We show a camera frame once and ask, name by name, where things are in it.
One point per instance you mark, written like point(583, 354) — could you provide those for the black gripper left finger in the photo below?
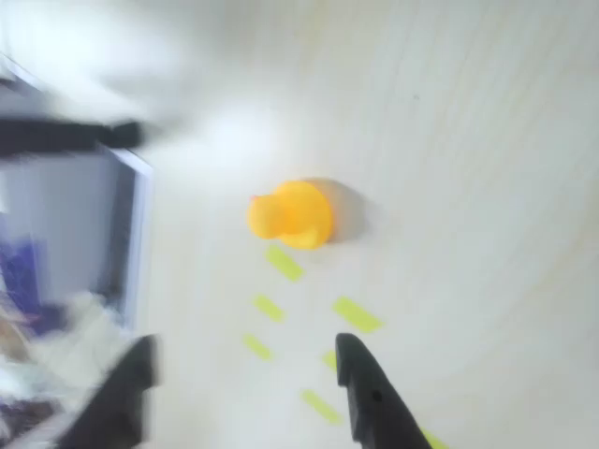
point(121, 397)

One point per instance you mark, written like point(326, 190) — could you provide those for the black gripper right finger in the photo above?
point(374, 411)

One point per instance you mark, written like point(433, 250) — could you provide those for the yellow rubber duck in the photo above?
point(290, 215)

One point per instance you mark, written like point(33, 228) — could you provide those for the short yellow tape piece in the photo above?
point(257, 346)
point(358, 314)
point(433, 439)
point(269, 308)
point(330, 359)
point(284, 263)
point(321, 407)

